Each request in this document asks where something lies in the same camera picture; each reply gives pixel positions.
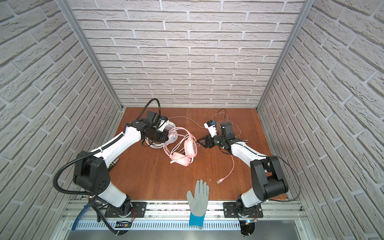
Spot pink headphones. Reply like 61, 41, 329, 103
163, 127, 198, 167

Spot pink headphone cable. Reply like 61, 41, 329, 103
216, 154, 235, 185

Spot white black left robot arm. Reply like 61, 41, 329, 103
73, 116, 169, 210

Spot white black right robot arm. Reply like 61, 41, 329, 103
198, 120, 289, 209

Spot white headphones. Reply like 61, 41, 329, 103
145, 119, 178, 149

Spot black yellow screwdriver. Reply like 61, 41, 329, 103
108, 159, 119, 172

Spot grey blue work glove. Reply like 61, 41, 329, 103
187, 180, 210, 229

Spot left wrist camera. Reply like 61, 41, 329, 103
144, 111, 168, 132

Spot grey white headphone cable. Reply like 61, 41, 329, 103
167, 112, 250, 142

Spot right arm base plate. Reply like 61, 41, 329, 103
223, 201, 264, 219

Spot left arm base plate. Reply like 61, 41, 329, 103
104, 201, 147, 218

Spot blue cable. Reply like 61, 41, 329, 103
71, 205, 89, 231

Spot black corrugated cable conduit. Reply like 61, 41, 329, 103
52, 98, 162, 196

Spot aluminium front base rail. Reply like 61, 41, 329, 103
51, 200, 315, 240

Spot aluminium corner post left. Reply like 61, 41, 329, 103
57, 0, 124, 111

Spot aluminium corner post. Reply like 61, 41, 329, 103
57, 0, 124, 111
256, 0, 315, 111

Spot aluminium corner post right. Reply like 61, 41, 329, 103
256, 0, 315, 111

